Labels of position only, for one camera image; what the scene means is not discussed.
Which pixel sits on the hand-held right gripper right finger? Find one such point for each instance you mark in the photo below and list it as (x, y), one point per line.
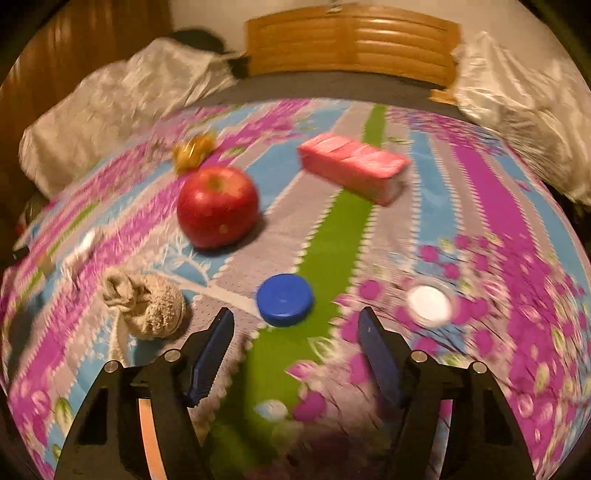
(376, 353)

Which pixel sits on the wooden wardrobe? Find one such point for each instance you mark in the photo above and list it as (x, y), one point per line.
(69, 50)

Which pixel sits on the floral bed cover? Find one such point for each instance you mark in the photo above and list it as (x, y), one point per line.
(471, 194)

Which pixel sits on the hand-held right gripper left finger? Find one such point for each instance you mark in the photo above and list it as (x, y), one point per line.
(212, 357)

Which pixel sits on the white round lid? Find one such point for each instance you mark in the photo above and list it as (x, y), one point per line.
(429, 304)

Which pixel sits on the white satin pillow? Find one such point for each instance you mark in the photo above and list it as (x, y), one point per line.
(526, 106)
(124, 101)

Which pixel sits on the dark cloth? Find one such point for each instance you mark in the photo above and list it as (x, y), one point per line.
(203, 44)

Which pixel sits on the beige knitted sock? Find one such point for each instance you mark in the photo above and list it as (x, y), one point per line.
(152, 307)

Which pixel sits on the grey bed sheet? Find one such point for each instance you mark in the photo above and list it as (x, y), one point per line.
(323, 87)

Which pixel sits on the long pink box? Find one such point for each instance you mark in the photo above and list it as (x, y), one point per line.
(353, 164)

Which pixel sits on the wooden bed headboard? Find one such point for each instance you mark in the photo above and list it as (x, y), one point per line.
(353, 46)

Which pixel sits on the yellow candy wrapper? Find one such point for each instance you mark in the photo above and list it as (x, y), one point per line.
(194, 150)

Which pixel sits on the red apple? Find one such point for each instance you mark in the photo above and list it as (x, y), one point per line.
(217, 207)

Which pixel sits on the blue round lid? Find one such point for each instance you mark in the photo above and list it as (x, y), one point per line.
(285, 300)

